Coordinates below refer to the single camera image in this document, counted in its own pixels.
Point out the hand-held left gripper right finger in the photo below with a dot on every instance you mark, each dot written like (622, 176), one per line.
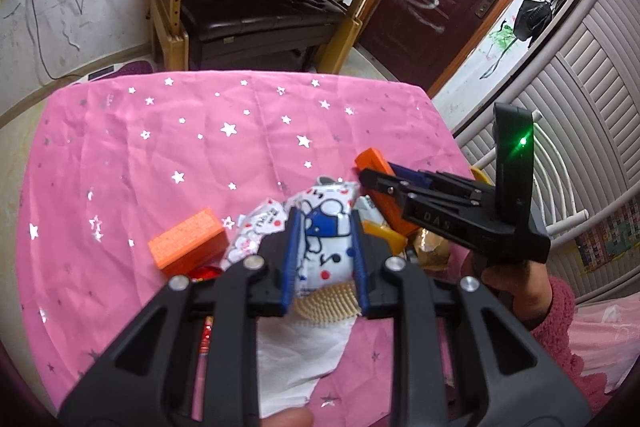
(358, 267)

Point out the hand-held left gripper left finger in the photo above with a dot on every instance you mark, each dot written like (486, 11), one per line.
(291, 257)

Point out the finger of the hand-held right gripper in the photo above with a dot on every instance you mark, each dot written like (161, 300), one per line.
(410, 176)
(385, 188)

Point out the orange cardboard box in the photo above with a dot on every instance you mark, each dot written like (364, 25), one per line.
(372, 159)
(187, 237)

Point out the white cartoon snack packet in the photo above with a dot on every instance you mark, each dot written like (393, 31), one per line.
(325, 232)

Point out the person's right forearm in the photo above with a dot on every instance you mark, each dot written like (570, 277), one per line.
(565, 347)

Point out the person's right hand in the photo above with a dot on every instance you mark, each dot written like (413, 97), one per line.
(515, 289)

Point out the person's left hand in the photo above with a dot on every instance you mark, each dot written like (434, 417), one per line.
(285, 419)

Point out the white printed packet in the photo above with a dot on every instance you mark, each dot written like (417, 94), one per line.
(370, 209)

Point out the yellow chair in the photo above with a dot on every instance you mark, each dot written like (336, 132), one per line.
(481, 176)

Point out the yellow packet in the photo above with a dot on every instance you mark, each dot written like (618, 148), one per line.
(382, 237)

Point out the white red-dotted snack packet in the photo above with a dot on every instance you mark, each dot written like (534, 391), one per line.
(255, 227)

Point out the beige bristle brush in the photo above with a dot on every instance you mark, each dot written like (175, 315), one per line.
(325, 304)

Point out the brown paper bag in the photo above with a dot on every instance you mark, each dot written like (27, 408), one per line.
(431, 252)

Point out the red foil wrapper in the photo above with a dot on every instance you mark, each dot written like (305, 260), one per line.
(206, 274)

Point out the white tissue paper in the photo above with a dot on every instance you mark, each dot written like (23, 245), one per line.
(295, 357)

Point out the white slatted cabinet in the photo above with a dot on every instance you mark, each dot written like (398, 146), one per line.
(590, 72)

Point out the small black bag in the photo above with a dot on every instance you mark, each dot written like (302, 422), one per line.
(532, 22)

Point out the pink star tablecloth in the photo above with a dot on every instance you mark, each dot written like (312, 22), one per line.
(150, 167)

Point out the black leather bench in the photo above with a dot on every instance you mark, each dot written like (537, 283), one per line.
(260, 14)

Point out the colourful wall chart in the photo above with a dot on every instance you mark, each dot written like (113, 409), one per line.
(610, 232)

